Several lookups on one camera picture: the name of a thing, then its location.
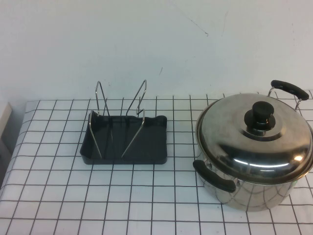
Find stainless steel pot lid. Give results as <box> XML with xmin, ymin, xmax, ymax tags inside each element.
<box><xmin>196</xmin><ymin>92</ymin><xmax>313</xmax><ymax>183</ymax></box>

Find white black-grid tablecloth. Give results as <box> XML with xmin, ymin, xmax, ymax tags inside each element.
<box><xmin>0</xmin><ymin>90</ymin><xmax>313</xmax><ymax>235</ymax></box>

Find black tray wire lid rack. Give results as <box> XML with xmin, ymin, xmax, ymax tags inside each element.
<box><xmin>80</xmin><ymin>79</ymin><xmax>168</xmax><ymax>165</ymax></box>

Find stainless steel pot black handles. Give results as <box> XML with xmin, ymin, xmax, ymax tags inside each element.
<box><xmin>192</xmin><ymin>79</ymin><xmax>313</xmax><ymax>211</ymax></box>

